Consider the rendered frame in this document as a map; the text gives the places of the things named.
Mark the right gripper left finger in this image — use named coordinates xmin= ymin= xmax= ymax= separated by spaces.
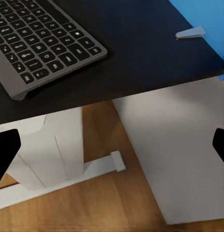
xmin=0 ymin=129 xmax=21 ymax=180

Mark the keyboard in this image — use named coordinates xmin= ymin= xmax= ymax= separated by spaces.
xmin=0 ymin=0 xmax=108 ymax=101

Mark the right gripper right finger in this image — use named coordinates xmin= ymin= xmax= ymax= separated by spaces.
xmin=212 ymin=128 xmax=224 ymax=162

